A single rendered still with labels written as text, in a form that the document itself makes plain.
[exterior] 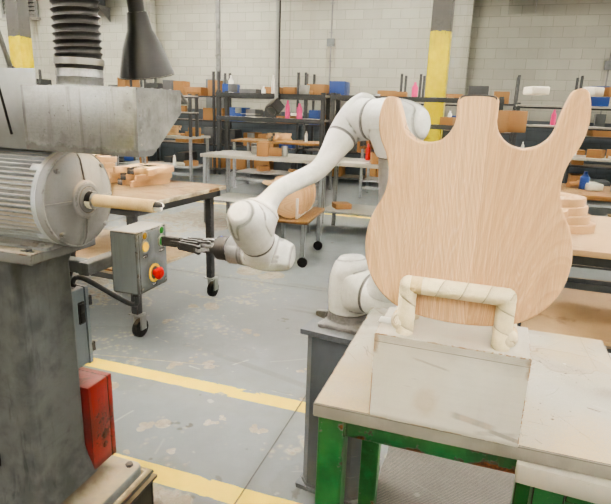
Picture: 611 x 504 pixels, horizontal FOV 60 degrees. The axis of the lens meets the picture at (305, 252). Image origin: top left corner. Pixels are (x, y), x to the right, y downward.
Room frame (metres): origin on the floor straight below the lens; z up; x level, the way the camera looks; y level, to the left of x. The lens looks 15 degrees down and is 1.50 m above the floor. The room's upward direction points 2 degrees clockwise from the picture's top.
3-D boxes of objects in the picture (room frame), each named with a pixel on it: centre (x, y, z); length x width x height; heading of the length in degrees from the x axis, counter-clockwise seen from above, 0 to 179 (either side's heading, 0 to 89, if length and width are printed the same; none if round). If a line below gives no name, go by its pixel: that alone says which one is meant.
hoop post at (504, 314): (0.85, -0.35, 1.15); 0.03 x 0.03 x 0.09
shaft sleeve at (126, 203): (1.32, 0.46, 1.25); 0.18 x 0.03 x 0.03; 72
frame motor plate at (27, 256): (1.44, 0.82, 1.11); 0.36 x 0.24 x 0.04; 72
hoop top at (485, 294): (0.88, -0.27, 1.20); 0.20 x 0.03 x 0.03; 71
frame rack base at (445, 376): (0.93, -0.28, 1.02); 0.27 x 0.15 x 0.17; 72
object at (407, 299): (0.91, -0.19, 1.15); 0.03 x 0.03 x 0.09
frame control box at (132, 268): (1.62, 0.60, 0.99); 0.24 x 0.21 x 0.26; 72
